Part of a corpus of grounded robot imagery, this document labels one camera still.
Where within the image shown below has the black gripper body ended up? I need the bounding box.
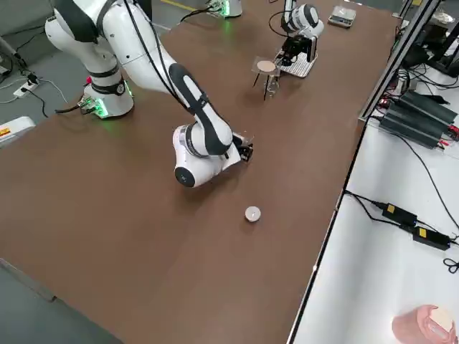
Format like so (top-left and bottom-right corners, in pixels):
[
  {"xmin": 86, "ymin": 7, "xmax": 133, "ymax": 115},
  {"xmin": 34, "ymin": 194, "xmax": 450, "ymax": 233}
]
[
  {"xmin": 284, "ymin": 34, "xmax": 311, "ymax": 65},
  {"xmin": 231, "ymin": 131, "xmax": 247, "ymax": 159}
]

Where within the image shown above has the black metal tripod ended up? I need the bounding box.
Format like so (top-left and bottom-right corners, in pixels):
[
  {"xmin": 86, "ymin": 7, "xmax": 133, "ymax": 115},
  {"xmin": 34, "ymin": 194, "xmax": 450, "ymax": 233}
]
[{"xmin": 252, "ymin": 70, "xmax": 280, "ymax": 101}]

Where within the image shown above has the ribbed metal tray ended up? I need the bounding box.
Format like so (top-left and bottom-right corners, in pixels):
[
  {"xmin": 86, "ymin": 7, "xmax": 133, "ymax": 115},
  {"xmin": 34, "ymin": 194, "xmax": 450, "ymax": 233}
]
[{"xmin": 275, "ymin": 49, "xmax": 318, "ymax": 79}]

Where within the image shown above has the digital scale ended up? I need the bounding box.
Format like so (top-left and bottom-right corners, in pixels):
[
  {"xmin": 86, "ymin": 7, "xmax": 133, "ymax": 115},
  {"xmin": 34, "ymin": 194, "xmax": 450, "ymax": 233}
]
[{"xmin": 328, "ymin": 5, "xmax": 357, "ymax": 29}]

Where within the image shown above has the black finned power supply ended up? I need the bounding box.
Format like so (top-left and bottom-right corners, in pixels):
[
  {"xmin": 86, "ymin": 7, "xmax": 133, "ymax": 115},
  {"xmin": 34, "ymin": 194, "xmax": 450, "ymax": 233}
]
[{"xmin": 379, "ymin": 89, "xmax": 459, "ymax": 150}]

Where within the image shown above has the black power adapter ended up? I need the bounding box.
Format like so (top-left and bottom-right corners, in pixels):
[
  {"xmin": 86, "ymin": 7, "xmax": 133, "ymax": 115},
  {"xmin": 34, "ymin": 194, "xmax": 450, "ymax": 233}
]
[
  {"xmin": 412, "ymin": 226, "xmax": 451, "ymax": 251},
  {"xmin": 382, "ymin": 202, "xmax": 419, "ymax": 226}
]

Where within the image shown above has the white power strip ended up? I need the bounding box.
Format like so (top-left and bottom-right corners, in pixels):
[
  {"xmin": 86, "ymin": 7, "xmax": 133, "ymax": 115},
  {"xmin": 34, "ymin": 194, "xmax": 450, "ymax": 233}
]
[{"xmin": 13, "ymin": 80, "xmax": 39, "ymax": 98}]

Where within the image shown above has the white box orange label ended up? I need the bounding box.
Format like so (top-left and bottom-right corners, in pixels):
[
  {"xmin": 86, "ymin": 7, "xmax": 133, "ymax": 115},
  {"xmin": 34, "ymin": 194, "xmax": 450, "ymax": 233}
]
[{"xmin": 0, "ymin": 116, "xmax": 36, "ymax": 150}]

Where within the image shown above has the pink plastic container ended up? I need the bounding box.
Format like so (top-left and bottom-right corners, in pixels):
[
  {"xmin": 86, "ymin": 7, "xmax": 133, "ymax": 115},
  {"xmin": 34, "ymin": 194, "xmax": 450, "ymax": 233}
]
[{"xmin": 391, "ymin": 304, "xmax": 458, "ymax": 344}]

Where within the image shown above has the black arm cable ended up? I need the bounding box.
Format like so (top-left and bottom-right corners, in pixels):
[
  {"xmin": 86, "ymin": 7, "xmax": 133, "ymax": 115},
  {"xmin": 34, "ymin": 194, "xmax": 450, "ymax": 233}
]
[{"xmin": 268, "ymin": 10, "xmax": 288, "ymax": 37}]

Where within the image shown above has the aluminium frame post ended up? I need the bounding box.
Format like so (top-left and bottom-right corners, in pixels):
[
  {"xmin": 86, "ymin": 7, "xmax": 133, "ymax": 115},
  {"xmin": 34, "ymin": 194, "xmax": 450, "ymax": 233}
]
[{"xmin": 357, "ymin": 0, "xmax": 442, "ymax": 125}]

